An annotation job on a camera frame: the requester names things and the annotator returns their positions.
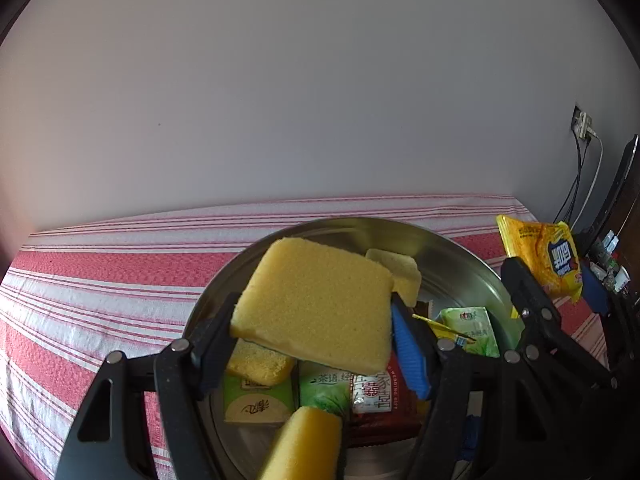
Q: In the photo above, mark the red brown snack packet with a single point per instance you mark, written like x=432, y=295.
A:
x=383, y=409

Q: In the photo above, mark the pale yellow sponge piece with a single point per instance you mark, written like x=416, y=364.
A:
x=259, y=365

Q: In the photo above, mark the round metal tin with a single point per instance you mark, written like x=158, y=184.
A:
x=451, y=277

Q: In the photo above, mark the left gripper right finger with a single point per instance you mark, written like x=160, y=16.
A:
x=439, y=371

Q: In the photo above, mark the plain yellow sponge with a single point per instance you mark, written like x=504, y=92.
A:
x=405, y=272

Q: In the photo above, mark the green tissue pack in tin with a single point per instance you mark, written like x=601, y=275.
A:
x=324, y=387

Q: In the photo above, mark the red striped cloth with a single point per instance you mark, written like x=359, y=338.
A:
x=73, y=294

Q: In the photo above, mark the yellow snack packet with label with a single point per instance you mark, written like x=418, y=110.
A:
x=549, y=251

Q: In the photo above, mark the yellow green sponge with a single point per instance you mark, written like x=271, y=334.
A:
x=319, y=304
x=307, y=447

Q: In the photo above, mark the yellow snack packet text side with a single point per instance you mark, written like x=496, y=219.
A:
x=441, y=331

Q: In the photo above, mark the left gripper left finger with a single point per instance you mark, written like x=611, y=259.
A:
x=109, y=437

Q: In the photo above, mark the desk clutter bottles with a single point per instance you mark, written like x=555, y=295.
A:
x=604, y=265

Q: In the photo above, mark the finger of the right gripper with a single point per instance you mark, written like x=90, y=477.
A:
x=593, y=292
x=543, y=344

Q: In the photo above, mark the green tea tissue pack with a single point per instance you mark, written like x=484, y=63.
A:
x=474, y=323

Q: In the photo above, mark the green beige tissue pack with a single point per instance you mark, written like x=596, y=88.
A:
x=247, y=403

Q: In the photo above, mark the black monitor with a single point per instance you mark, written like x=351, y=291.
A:
x=585, y=239

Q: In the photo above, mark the wall socket with plugs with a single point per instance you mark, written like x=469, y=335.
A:
x=581, y=124

